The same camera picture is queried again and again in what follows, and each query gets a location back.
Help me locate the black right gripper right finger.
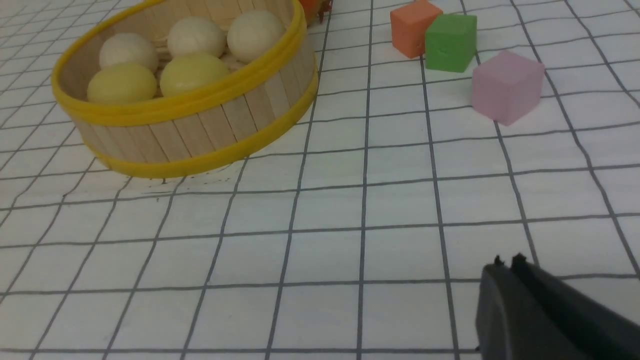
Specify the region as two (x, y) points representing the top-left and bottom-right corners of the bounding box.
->
(510, 253), (639, 360)

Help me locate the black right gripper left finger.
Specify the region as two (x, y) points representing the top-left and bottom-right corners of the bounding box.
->
(475, 255), (592, 360)

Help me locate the white bun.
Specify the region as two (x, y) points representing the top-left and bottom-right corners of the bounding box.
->
(227, 10), (286, 64)
(99, 32), (159, 73)
(167, 16), (227, 58)

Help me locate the yellow bun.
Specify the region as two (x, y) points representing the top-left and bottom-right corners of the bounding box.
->
(158, 52), (231, 97)
(87, 62), (158, 104)

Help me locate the bamboo steamer tray yellow rim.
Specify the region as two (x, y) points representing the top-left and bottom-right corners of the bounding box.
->
(50, 0), (318, 179)

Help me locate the pink cube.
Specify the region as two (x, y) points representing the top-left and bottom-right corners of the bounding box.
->
(471, 50), (546, 126)

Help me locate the green cube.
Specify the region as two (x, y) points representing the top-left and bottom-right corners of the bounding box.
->
(424, 14), (478, 73)

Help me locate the orange cube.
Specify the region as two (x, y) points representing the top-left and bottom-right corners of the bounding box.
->
(390, 0), (444, 59)

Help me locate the red tomato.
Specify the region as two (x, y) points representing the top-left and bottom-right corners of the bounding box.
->
(299, 0), (333, 27)

